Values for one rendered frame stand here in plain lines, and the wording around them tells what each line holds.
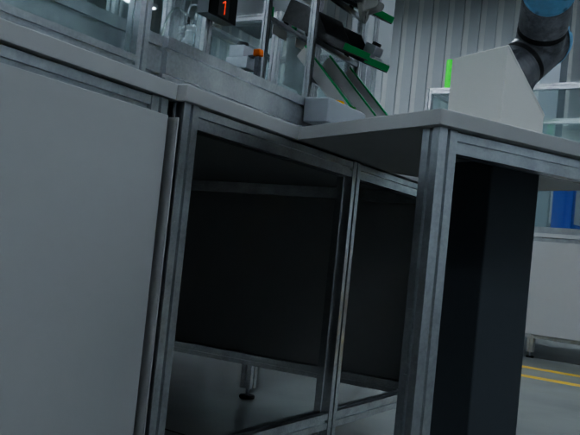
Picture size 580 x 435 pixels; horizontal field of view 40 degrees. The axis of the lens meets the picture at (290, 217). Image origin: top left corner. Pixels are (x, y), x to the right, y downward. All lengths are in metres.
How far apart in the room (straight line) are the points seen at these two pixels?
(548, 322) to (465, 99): 4.19
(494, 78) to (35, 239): 1.12
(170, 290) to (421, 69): 10.74
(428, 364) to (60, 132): 0.74
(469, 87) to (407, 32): 10.40
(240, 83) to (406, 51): 10.58
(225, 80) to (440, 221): 0.55
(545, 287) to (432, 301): 4.60
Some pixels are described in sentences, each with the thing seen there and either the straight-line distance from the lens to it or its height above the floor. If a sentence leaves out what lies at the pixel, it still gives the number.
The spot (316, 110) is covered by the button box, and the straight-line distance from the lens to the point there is 1.97.
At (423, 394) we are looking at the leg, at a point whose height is 0.35.
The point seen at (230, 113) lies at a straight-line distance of 1.58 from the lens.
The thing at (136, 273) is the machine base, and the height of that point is 0.52.
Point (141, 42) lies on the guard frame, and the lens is 1.46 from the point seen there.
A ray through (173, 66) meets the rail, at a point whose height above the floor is 0.91.
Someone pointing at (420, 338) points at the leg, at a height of 0.45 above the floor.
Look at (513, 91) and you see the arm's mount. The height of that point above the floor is 0.99.
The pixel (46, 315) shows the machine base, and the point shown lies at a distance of 1.28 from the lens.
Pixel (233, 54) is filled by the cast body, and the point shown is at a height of 1.06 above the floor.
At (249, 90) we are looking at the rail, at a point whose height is 0.92.
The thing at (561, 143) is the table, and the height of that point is 0.85.
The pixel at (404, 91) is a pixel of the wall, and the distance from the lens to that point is 12.13.
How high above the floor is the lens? 0.58
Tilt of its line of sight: 2 degrees up
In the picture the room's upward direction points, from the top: 6 degrees clockwise
